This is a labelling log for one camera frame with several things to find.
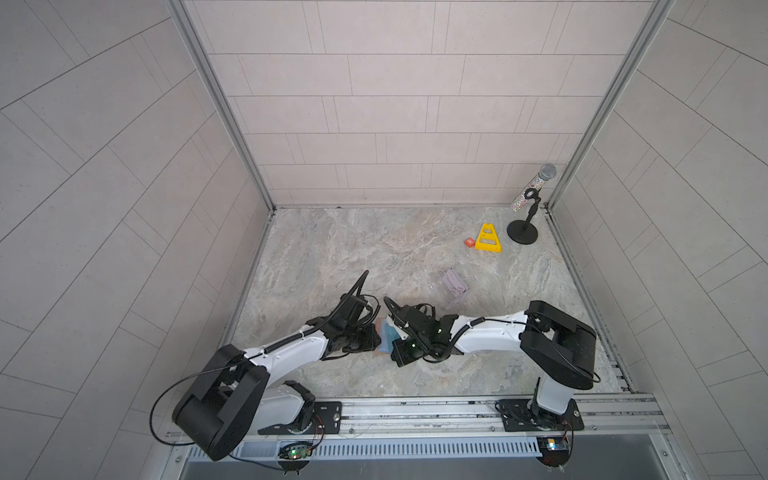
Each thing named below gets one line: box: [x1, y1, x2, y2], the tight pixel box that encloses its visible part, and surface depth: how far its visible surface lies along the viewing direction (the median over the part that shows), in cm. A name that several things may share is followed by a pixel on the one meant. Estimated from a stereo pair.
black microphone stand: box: [507, 187, 542, 245], surface depth 110 cm
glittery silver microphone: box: [510, 163, 557, 213], surface depth 92 cm
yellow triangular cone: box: [475, 223, 503, 253], surface depth 108 cm
